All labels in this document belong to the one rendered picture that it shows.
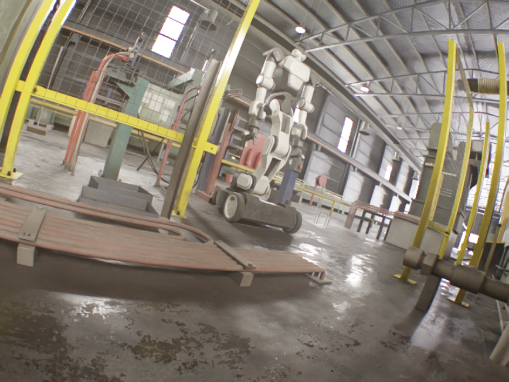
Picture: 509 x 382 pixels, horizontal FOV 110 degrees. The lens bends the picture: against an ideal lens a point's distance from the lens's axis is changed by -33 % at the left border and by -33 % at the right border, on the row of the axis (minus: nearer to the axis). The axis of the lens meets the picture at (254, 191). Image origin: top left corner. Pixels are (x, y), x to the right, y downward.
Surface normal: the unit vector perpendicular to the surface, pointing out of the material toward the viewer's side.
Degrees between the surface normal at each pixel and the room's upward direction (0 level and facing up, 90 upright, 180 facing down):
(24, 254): 90
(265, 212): 90
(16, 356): 0
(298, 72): 90
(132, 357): 0
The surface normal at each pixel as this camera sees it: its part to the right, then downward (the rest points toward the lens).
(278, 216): 0.51, 0.19
